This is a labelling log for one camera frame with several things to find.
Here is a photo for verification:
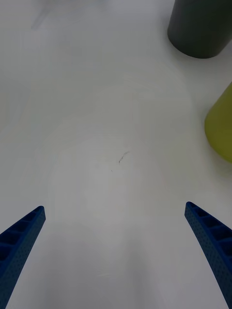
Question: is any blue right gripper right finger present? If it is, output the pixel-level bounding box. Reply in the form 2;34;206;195
185;201;232;309

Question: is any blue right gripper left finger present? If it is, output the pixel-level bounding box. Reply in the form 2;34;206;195
0;205;46;309

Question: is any yellow-green plastic bin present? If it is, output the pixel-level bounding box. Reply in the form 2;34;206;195
204;82;232;164

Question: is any grey plastic bin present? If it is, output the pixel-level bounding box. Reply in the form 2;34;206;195
167;0;232;59

